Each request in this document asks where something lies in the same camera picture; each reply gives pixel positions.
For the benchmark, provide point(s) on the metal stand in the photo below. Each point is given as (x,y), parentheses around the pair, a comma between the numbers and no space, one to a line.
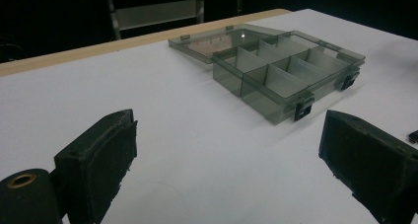
(157,12)

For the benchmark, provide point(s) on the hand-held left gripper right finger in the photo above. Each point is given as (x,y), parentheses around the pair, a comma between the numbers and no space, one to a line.
(368,155)

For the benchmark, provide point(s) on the clear grey plastic organizer box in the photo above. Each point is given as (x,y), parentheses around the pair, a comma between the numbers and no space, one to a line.
(272,69)

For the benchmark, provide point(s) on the small black object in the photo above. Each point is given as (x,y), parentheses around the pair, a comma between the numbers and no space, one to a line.
(413,136)

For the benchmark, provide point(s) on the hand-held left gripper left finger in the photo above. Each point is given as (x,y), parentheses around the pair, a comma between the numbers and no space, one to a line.
(95,161)

